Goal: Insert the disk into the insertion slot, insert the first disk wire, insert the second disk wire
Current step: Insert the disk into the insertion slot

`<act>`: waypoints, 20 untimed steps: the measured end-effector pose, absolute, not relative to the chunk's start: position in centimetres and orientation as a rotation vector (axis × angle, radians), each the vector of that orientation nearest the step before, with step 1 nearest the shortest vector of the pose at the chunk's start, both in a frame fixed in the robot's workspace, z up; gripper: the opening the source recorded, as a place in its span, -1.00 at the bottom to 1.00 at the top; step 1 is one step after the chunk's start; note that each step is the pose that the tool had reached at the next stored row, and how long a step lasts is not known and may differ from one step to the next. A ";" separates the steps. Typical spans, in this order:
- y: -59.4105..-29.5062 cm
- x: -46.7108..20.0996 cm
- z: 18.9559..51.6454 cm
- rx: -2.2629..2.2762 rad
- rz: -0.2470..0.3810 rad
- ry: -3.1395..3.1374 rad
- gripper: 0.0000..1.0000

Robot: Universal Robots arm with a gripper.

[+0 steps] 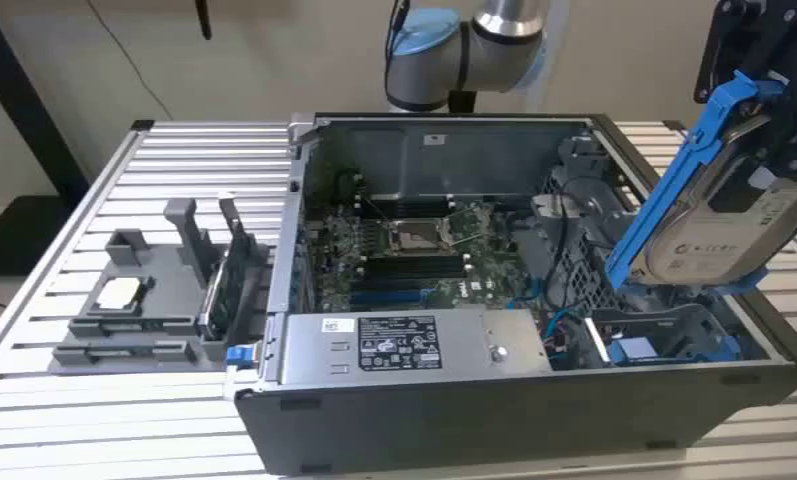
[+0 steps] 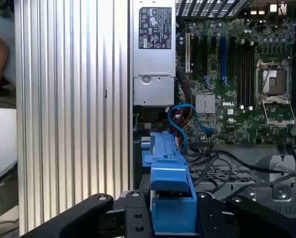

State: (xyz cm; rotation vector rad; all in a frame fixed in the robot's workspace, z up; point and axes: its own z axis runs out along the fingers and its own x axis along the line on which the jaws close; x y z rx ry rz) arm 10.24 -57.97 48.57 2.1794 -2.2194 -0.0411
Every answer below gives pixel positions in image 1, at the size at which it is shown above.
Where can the hard disk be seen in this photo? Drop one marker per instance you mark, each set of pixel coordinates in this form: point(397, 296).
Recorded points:
point(659, 200)

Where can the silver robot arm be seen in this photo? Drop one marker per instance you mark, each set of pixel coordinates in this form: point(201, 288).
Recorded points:
point(439, 65)

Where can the blue expansion slot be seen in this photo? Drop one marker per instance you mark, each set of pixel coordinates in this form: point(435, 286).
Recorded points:
point(385, 300)

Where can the green Dell motherboard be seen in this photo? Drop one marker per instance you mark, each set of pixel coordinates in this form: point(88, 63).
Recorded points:
point(492, 272)

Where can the CPU socket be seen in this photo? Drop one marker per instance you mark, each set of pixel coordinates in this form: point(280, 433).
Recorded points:
point(415, 236)

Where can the thin metal locking lever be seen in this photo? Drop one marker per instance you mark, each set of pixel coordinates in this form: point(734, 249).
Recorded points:
point(377, 207)

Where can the silver power supply unit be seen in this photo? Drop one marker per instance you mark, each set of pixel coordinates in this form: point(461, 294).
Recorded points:
point(459, 345)

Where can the black open PC case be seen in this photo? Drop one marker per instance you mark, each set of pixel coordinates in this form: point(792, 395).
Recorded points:
point(439, 425)

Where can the blue case latch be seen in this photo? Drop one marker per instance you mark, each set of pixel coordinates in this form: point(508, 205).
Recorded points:
point(240, 356)

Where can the silver CPU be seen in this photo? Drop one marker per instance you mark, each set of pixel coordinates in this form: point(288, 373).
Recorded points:
point(124, 294)

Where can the grey parts rack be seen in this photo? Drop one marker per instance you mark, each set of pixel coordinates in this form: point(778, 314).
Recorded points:
point(172, 360)

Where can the black wall-mounted rod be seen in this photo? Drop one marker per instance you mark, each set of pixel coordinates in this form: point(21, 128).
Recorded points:
point(204, 20)

